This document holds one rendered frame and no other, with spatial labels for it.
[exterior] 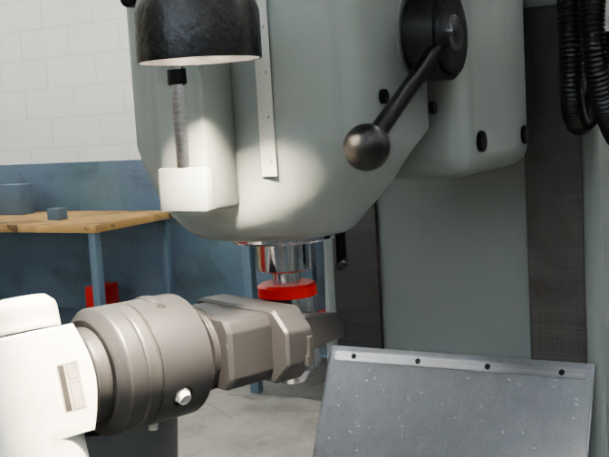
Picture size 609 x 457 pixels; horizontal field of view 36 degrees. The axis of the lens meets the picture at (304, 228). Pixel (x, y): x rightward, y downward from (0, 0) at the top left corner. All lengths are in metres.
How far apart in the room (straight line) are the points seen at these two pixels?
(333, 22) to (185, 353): 0.24
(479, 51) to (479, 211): 0.30
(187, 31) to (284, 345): 0.26
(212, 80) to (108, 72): 5.72
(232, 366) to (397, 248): 0.48
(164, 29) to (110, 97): 5.82
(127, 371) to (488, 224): 0.56
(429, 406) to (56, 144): 5.71
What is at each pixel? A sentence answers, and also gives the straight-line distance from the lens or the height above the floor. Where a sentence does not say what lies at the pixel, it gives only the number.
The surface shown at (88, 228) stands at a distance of 5.45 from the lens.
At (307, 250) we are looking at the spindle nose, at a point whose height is 1.30.
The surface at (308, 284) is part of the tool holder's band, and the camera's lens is 0.75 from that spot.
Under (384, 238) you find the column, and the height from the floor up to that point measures 1.25.
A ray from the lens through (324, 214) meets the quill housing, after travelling 0.67.
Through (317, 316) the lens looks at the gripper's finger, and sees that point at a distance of 0.74.
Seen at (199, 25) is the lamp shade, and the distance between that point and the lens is 0.53.
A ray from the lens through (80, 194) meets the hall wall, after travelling 6.56.
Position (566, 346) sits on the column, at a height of 1.14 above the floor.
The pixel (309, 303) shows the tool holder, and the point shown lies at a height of 1.25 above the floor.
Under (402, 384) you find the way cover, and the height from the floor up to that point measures 1.08.
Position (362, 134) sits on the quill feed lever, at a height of 1.39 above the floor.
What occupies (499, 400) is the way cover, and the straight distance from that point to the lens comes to 1.09.
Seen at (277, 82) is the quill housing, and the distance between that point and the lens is 0.65.
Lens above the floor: 1.40
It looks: 7 degrees down
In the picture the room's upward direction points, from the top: 3 degrees counter-clockwise
